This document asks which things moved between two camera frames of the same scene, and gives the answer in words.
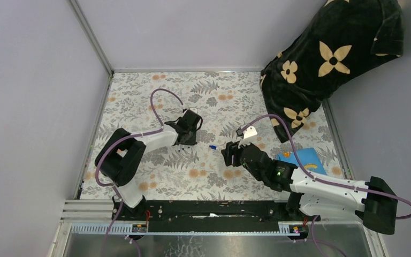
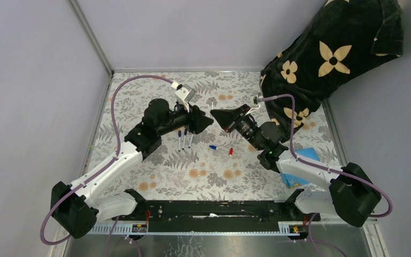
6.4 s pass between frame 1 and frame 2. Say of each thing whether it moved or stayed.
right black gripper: moved
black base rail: stayed
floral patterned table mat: stayed
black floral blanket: stayed
